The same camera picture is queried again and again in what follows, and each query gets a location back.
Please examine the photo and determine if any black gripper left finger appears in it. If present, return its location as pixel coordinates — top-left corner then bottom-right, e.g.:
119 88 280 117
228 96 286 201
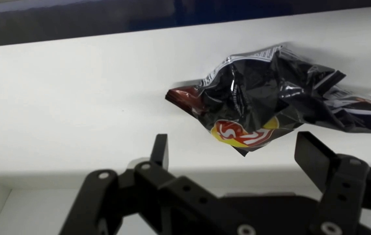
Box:
59 134 239 235

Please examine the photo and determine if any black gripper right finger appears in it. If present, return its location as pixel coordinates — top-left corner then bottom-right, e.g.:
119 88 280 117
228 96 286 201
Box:
294 130 371 235

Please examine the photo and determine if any blue wall cabinet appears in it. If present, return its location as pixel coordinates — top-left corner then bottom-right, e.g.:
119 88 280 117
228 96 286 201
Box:
0 0 371 235

